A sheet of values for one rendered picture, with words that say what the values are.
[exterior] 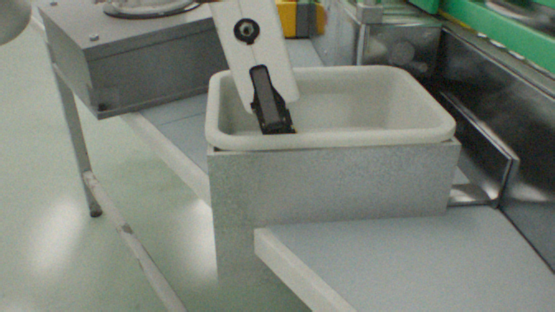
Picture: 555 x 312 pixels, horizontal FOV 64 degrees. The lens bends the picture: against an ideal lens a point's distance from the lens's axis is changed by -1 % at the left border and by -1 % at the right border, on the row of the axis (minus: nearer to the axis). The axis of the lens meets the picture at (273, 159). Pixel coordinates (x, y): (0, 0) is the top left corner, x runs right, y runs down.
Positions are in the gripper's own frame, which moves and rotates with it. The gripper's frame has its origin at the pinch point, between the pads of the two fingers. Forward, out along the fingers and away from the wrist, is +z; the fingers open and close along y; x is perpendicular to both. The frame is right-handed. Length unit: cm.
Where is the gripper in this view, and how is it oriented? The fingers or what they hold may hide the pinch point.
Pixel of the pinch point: (280, 139)
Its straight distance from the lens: 44.7
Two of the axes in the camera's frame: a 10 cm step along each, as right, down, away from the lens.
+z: 2.5, 8.1, 5.2
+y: -0.9, -5.2, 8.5
